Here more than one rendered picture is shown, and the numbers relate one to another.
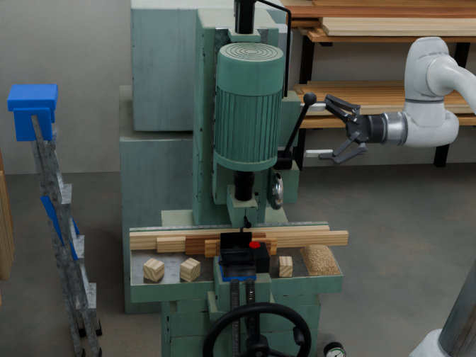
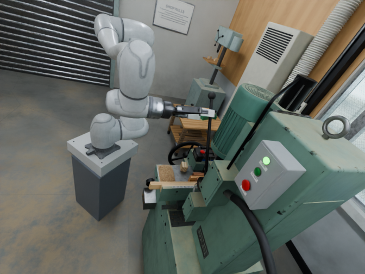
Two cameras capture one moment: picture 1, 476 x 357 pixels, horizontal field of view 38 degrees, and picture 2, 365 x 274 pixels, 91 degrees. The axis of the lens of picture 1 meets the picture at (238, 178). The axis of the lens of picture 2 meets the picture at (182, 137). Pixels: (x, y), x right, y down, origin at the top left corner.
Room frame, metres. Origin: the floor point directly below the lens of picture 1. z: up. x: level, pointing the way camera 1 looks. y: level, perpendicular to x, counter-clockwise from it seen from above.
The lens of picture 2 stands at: (2.38, -0.43, 1.69)
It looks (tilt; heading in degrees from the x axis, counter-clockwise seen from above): 35 degrees down; 164
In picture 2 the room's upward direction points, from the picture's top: 20 degrees clockwise
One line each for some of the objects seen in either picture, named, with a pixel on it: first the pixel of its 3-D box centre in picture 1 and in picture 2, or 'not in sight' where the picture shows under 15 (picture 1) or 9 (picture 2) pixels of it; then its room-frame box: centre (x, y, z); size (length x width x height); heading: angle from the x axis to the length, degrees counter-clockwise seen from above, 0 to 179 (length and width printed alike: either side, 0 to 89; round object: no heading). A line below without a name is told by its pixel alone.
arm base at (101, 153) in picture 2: not in sight; (100, 145); (1.37, -0.70, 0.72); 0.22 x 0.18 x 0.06; 144
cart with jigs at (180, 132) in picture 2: not in sight; (194, 128); (0.25, 0.30, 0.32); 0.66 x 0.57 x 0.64; 103
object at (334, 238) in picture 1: (253, 241); (200, 185); (1.75, -0.06, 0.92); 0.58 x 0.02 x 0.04; 100
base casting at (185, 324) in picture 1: (232, 264); (202, 219); (1.87, 0.00, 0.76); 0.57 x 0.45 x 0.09; 10
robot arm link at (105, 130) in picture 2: not in sight; (104, 129); (1.35, -0.68, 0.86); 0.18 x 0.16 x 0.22; 115
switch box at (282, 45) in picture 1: (278, 53); (264, 175); (2.09, -0.10, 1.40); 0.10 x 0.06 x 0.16; 10
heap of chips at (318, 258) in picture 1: (319, 256); (167, 172); (1.70, -0.25, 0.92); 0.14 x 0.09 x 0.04; 10
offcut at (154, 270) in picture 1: (154, 270); not in sight; (1.58, 0.22, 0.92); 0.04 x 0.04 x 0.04; 62
